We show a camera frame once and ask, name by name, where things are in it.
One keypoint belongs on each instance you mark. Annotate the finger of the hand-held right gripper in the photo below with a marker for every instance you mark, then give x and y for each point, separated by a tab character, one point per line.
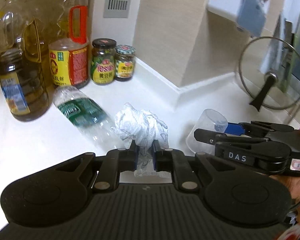
205	136
236	128

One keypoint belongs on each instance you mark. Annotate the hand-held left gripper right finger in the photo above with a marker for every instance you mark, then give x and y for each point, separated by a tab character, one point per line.
154	155

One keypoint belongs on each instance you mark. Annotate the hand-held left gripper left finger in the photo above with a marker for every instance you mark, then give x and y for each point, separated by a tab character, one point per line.
136	155

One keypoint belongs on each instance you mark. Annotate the clear plastic cup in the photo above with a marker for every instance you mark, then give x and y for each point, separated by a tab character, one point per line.
205	120

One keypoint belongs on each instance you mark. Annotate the white plastic bag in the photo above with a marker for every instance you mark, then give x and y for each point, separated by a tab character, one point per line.
140	125

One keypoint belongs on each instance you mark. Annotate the glass pot lid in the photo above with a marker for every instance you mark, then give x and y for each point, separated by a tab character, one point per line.
262	92

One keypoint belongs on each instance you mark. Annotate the clear bottle green label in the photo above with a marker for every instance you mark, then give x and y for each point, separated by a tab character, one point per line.
80	110

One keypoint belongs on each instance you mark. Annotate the green hanging scrubber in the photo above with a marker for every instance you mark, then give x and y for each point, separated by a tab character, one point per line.
288	75

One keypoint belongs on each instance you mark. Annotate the person's red white clothing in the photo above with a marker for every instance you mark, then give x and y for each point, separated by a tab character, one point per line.
297	233

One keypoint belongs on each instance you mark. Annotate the grey hanging cloth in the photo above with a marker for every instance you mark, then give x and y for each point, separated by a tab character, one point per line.
272	52

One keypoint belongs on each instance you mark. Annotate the small pickle jar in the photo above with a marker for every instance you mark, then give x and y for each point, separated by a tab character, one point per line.
125	65

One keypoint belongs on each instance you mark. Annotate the large pickle jar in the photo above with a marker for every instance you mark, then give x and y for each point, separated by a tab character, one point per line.
102	70

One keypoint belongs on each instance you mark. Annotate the dark oil bottle blue label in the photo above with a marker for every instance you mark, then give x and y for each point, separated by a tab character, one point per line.
22	92

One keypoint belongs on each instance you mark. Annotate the olive oil bottle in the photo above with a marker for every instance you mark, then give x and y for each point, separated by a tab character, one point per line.
33	45

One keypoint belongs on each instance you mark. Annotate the white blue wall dispenser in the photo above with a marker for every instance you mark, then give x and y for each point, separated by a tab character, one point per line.
250	12

